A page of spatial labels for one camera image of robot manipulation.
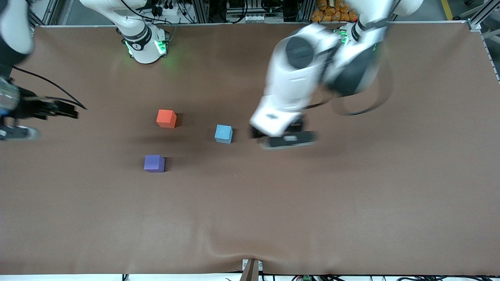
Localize purple foam block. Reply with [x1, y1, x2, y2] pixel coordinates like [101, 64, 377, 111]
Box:
[143, 155, 166, 173]

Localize brown table mat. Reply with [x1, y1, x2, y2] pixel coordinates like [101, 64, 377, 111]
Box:
[0, 21, 500, 276]

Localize blue foam block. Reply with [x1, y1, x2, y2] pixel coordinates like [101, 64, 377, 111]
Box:
[214, 124, 234, 144]

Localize grey electronics box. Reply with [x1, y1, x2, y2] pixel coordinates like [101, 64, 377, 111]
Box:
[226, 0, 286, 23]

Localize orange snack packets pile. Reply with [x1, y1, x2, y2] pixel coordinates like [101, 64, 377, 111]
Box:
[311, 0, 358, 22]

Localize white power strip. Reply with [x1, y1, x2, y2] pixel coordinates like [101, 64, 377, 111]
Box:
[154, 3, 185, 16]

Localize aluminium frame profile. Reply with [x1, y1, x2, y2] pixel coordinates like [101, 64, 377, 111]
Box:
[459, 0, 500, 82]
[27, 0, 59, 28]

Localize orange foam block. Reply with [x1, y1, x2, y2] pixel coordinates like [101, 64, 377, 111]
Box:
[156, 109, 177, 129]

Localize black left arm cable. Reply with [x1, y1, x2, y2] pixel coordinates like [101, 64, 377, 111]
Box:
[305, 59, 394, 117]

